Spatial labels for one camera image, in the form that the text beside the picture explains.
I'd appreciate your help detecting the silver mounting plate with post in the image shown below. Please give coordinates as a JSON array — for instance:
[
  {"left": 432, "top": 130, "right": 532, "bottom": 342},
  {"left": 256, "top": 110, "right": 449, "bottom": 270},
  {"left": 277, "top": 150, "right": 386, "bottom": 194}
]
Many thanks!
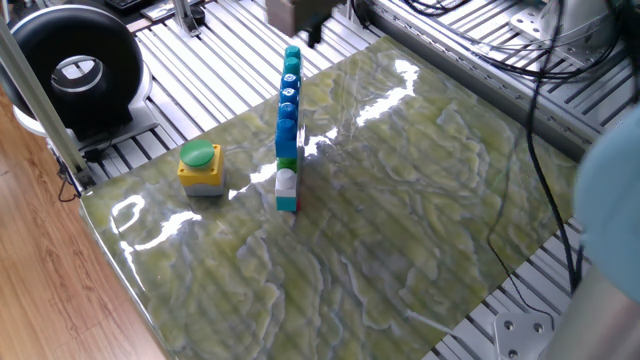
[{"left": 509, "top": 0, "right": 621, "bottom": 67}]

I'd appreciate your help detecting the silver Schunk gripper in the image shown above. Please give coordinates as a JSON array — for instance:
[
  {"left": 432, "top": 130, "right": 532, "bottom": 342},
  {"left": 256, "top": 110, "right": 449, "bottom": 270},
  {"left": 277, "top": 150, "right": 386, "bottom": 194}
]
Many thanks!
[{"left": 264, "top": 0, "right": 346, "bottom": 49}]

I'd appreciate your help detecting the blue studded toy block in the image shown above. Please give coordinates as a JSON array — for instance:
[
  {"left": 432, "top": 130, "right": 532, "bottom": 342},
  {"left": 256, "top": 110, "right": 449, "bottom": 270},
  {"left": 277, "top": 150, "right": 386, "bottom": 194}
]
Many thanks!
[{"left": 274, "top": 72, "right": 302, "bottom": 160}]

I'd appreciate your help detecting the green marble pattern mat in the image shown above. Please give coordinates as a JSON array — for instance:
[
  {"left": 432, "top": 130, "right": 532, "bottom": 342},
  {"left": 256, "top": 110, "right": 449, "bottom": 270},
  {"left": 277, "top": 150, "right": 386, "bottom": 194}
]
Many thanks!
[{"left": 79, "top": 35, "right": 581, "bottom": 360}]

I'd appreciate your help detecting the aluminium frame post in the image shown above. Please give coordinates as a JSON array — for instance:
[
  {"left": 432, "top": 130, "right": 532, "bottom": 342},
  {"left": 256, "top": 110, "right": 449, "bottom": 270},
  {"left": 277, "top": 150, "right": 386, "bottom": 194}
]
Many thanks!
[{"left": 0, "top": 19, "right": 96, "bottom": 190}]

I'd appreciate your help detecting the yellow box green push button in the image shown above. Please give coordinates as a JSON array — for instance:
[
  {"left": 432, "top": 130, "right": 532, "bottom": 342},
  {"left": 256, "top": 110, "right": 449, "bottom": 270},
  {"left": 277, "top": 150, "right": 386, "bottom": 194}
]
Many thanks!
[{"left": 177, "top": 138, "right": 226, "bottom": 198}]

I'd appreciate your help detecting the black keyboard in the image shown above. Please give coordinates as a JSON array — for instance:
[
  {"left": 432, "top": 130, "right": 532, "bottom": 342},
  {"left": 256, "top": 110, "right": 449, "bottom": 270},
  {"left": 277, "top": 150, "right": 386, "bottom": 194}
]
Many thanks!
[{"left": 103, "top": 0, "right": 146, "bottom": 12}]

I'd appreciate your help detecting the silver camera stand post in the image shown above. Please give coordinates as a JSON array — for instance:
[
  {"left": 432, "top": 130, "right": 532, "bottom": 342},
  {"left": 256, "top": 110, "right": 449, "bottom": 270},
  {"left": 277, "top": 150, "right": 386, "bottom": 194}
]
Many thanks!
[{"left": 172, "top": 0, "right": 206, "bottom": 39}]

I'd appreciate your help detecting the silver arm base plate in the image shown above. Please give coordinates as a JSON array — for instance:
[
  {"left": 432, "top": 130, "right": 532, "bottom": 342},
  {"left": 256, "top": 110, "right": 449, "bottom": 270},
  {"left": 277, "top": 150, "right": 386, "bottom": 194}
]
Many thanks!
[{"left": 493, "top": 312, "right": 556, "bottom": 360}]

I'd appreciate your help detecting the short black cable under frame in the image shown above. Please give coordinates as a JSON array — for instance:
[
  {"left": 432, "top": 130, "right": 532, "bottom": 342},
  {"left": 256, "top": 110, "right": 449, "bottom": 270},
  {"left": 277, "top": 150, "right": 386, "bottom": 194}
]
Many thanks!
[{"left": 56, "top": 162, "right": 82, "bottom": 204}]

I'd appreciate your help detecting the thick black gripper cable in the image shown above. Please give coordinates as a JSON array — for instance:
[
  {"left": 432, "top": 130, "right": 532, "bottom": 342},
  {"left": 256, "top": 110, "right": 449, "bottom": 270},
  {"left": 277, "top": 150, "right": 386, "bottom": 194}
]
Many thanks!
[{"left": 525, "top": 0, "right": 586, "bottom": 296}]

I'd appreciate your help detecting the teal studded toy block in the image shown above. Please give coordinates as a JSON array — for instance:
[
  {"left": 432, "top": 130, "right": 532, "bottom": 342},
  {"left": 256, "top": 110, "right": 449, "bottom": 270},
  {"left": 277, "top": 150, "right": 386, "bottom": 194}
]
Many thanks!
[{"left": 283, "top": 44, "right": 303, "bottom": 77}]

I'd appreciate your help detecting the thin black cable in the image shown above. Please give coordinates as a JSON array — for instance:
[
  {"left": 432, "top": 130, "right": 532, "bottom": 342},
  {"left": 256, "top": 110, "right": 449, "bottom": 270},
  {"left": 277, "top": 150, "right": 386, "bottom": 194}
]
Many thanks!
[{"left": 486, "top": 124, "right": 556, "bottom": 329}]

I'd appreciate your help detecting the black cable bundle on table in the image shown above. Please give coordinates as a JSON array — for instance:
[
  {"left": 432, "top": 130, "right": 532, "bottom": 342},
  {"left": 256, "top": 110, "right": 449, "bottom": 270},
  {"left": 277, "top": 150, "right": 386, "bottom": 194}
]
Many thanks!
[{"left": 402, "top": 0, "right": 640, "bottom": 84}]

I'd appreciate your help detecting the black ring shaped device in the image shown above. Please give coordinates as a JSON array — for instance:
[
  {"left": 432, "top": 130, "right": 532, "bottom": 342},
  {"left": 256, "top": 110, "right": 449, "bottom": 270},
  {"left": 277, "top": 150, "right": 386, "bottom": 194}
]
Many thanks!
[{"left": 0, "top": 4, "right": 154, "bottom": 144}]

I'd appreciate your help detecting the white toy block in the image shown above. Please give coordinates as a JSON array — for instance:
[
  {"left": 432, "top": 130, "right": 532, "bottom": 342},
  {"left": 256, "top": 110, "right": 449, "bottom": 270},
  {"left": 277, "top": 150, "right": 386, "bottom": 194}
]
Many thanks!
[{"left": 274, "top": 168, "right": 300, "bottom": 199}]

